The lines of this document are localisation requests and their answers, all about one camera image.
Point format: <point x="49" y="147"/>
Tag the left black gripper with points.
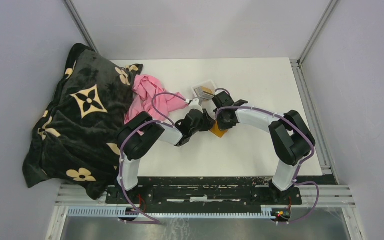
<point x="208" y="123"/>

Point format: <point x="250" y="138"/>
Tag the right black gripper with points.
<point x="224" y="126"/>

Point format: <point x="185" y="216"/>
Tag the yellow leather card holder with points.
<point x="217" y="131"/>

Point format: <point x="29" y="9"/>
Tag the stack of credit cards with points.
<point x="204" y="93"/>

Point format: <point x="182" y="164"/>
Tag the white plastic tray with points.
<point x="209" y="84"/>

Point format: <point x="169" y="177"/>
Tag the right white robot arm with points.
<point x="292" y="140"/>

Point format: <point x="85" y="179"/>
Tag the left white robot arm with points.
<point x="139" y="135"/>

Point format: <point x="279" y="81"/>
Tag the pink cloth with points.
<point x="151" y="97"/>

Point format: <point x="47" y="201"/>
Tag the black floral blanket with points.
<point x="76" y="139"/>

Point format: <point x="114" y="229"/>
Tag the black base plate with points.
<point x="204" y="195"/>

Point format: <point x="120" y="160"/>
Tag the aluminium frame rail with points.
<point x="330" y="196"/>

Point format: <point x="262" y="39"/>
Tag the white slotted cable duct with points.
<point x="121" y="212"/>

